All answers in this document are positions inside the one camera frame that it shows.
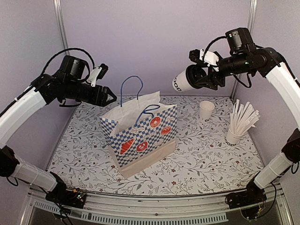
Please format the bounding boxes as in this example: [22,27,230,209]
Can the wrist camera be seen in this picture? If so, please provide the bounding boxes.
[86,63,109,87]
[189,49,222,67]

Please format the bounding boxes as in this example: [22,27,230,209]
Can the aluminium frame post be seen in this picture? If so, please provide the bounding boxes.
[53,0,68,49]
[230,0,258,99]

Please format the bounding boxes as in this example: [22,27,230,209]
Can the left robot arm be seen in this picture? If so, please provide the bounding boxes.
[0,55,117,204]

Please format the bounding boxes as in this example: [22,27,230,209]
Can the floral patterned table mat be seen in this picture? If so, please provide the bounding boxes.
[48,96,263,196]

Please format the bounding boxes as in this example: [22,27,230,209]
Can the blue checkered paper bag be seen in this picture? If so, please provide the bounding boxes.
[98,75,178,179]

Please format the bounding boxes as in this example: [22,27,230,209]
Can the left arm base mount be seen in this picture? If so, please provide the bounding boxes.
[45,172,86,209]

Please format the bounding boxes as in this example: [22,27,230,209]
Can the left aluminium frame post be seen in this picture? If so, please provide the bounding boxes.
[53,0,68,49]

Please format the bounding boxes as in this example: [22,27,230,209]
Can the white paper cup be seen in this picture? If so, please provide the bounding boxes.
[172,70,193,92]
[199,100,215,122]

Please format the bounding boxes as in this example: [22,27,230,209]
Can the black plastic cup lid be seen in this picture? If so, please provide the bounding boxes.
[186,65,204,89]

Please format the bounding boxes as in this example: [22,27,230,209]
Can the white cup holding straws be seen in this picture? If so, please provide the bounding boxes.
[225,129,242,146]

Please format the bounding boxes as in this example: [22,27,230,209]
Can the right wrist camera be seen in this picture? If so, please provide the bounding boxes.
[189,49,222,67]

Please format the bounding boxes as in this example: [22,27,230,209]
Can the aluminium front rail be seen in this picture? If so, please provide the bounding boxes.
[20,183,295,225]

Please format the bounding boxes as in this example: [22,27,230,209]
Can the right aluminium frame post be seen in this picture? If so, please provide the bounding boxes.
[230,0,258,99]

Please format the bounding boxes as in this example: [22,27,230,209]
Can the white paper-wrapped straws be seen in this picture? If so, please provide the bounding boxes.
[229,99,260,136]

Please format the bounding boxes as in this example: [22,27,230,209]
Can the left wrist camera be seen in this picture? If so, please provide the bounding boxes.
[86,63,109,87]

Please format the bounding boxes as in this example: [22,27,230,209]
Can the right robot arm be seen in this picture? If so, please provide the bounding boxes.
[184,28,300,204]

